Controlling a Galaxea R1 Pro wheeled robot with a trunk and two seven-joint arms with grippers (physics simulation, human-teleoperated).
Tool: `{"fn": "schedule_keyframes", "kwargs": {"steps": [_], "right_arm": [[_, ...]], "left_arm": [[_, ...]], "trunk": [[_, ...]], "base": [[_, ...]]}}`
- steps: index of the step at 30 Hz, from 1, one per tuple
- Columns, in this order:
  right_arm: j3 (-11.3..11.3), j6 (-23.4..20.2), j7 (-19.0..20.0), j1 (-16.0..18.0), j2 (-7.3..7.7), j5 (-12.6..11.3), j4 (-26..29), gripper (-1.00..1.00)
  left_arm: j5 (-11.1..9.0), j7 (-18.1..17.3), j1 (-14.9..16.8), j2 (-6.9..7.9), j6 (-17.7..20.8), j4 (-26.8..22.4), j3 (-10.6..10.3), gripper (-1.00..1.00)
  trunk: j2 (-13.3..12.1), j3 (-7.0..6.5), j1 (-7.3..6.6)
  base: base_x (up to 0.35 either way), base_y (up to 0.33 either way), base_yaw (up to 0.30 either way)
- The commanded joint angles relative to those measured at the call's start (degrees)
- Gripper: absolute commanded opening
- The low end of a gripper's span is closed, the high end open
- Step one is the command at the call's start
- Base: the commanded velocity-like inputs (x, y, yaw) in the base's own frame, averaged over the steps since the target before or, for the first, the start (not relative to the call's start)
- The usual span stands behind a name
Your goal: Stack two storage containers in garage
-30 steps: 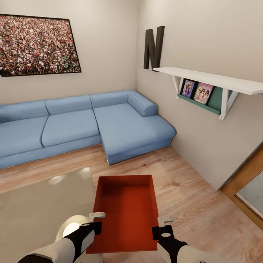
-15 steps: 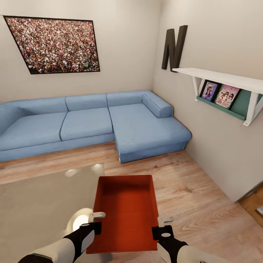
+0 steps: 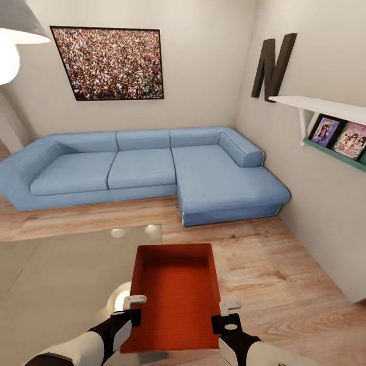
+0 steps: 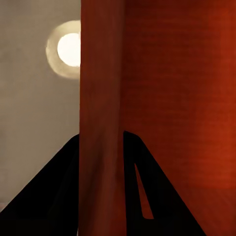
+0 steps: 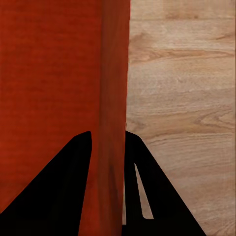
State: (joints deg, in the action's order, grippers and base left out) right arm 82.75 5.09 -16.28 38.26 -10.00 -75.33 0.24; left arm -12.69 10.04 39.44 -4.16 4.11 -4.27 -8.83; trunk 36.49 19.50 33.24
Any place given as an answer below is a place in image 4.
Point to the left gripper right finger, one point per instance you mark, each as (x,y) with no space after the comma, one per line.
(171,215)

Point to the storage box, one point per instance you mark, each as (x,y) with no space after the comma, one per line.
(164,70)

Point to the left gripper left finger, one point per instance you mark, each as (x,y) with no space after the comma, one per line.
(48,205)

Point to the coffee table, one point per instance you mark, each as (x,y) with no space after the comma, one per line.
(40,45)

